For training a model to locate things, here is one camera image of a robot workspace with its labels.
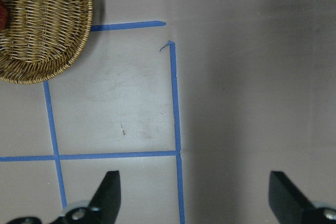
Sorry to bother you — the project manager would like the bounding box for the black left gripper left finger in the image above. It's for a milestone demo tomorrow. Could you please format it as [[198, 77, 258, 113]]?
[[5, 170, 122, 224]]

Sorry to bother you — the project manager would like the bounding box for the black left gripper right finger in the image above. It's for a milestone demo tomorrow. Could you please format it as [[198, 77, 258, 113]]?
[[268, 170, 335, 224]]

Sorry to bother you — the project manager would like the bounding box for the dark red apple in basket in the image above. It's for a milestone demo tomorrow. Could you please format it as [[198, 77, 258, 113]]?
[[0, 1, 9, 30]]

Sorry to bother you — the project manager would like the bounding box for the woven wicker basket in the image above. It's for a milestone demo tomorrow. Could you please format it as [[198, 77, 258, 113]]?
[[1, 0, 93, 84]]

